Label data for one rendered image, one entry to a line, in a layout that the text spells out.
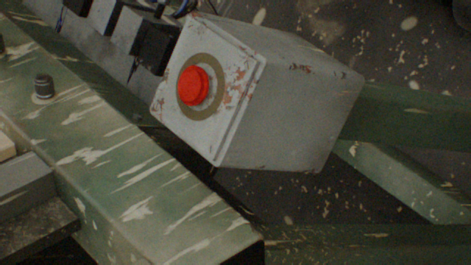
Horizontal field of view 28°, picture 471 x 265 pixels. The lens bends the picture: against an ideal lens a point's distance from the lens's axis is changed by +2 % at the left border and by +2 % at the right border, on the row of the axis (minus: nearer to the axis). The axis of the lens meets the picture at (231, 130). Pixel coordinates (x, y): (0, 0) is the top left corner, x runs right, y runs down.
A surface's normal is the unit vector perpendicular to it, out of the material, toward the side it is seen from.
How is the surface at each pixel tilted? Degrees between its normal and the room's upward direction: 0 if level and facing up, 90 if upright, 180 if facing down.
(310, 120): 90
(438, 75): 0
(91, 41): 0
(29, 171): 58
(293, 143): 90
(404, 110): 90
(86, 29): 0
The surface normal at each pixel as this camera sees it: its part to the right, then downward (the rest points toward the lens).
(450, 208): -0.67, -0.07
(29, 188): 0.62, 0.48
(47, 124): -0.02, -0.78
